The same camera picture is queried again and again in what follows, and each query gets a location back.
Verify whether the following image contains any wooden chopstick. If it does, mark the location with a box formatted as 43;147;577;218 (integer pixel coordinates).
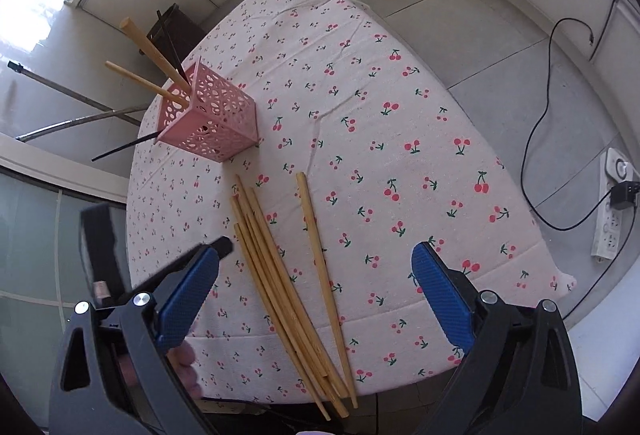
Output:
295;172;359;409
234;174;350;399
104;62;189;108
233;223;331;421
229;194;350;419
119;17;191;95

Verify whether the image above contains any black chopstick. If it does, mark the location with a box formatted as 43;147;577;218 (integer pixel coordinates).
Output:
91;131;161;162

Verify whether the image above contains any person's hand in glove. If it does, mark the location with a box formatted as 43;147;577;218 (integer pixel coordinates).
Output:
119;338;204;401

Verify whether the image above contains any pink perforated utensil holder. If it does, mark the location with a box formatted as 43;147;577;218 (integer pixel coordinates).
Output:
156;58;259;162

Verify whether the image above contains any metal mop pole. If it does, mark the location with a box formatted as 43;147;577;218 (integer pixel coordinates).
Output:
6;60;145;143

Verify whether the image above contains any cherry print tablecloth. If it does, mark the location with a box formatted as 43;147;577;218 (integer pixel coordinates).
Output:
126;0;576;395

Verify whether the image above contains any dark brown trash bin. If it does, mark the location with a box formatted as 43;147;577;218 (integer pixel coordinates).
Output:
146;4;206;70

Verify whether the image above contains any white power strip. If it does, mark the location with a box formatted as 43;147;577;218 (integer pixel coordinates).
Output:
591;147;634;263

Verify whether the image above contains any black power cable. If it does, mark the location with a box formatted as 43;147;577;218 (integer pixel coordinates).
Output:
519;17;614;231

